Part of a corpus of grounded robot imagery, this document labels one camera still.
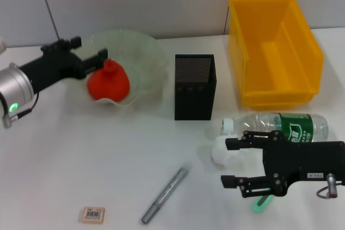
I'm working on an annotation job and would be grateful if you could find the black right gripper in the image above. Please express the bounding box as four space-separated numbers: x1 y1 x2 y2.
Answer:
220 129 345 198

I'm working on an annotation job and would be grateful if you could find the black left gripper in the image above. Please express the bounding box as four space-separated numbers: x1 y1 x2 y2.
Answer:
20 36 108 95

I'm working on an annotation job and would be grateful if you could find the white paper ball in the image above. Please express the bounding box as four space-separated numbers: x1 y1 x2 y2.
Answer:
210 133 264 170

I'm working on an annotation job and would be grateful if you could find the clear green-label water bottle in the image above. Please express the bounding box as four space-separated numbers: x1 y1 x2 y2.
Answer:
220 112 329 143

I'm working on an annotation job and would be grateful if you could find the mint green utility knife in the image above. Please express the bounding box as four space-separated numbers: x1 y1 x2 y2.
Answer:
252 194 272 214

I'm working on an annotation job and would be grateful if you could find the wavy clear glass fruit plate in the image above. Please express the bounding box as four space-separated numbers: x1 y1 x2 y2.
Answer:
60 28 169 109

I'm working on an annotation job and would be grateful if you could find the black mesh pen holder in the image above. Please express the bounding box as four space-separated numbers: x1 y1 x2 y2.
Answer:
174 54 217 121

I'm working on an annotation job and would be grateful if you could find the grey marker pen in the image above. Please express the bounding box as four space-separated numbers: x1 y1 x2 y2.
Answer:
141 163 192 225

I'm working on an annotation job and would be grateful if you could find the beige eraser with barcode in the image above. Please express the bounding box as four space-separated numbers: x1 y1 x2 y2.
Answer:
81 206 105 225

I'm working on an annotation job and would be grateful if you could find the yellow plastic storage bin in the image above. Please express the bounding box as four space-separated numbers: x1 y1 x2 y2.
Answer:
228 0 324 108

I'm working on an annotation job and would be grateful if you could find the right gripper plug with cable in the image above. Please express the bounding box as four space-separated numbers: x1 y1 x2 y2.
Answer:
315 173 345 200

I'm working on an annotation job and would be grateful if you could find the gripper plug with cable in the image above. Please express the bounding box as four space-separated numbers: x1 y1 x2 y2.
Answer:
315 173 345 200
2 92 40 128

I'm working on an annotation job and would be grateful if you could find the left gripper plug with cable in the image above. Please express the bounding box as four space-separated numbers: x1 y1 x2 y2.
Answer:
2 92 40 128

